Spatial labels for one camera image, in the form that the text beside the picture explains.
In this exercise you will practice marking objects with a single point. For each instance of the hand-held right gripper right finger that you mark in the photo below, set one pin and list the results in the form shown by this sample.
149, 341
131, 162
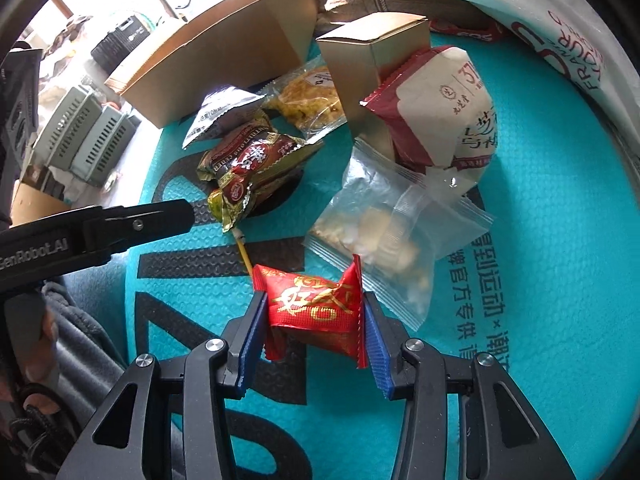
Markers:
378, 355

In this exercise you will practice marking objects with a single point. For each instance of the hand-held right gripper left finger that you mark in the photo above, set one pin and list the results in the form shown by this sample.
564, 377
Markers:
249, 345

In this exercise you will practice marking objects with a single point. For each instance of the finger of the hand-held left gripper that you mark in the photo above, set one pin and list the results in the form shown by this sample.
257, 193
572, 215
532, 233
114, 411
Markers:
145, 220

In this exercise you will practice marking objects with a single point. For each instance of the red gold-print snack packet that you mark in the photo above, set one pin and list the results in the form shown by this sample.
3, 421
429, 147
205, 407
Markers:
312, 312

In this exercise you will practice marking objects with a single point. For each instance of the gold and red snack packet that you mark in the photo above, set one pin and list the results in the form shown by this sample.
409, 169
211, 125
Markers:
255, 170

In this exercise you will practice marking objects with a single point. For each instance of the clear plastic snack bag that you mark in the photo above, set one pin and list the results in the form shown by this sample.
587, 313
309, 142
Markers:
390, 225

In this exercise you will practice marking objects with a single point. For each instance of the silver snack packet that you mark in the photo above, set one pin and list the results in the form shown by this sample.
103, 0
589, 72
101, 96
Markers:
220, 110

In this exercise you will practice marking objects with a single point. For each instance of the large cardboard box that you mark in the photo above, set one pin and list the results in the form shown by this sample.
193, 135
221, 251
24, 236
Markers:
210, 45

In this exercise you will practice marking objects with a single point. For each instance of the white and red snack packet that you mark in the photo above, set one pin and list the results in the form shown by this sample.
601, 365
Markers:
445, 105

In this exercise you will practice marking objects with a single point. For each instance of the person's left hand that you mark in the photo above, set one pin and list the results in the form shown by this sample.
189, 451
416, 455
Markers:
50, 332

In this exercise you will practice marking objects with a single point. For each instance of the flat cardboard sheet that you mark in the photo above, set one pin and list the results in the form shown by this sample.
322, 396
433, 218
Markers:
35, 205

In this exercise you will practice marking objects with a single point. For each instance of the yellow stick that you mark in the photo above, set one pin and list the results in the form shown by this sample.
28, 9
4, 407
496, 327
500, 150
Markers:
243, 255

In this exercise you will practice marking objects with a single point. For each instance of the person's grey clothing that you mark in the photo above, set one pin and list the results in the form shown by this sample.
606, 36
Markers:
85, 340

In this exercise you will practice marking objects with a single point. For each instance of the teal exercise mat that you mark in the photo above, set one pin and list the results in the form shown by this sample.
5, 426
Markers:
525, 260

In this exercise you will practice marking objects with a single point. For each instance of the clear pastry packet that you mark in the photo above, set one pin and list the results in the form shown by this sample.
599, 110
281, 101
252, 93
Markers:
307, 97

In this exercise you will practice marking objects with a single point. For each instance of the small cardboard box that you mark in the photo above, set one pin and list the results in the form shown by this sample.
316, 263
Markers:
370, 60

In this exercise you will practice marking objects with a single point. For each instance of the white plastic bag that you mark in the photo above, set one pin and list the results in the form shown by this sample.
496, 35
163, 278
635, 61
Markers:
550, 25

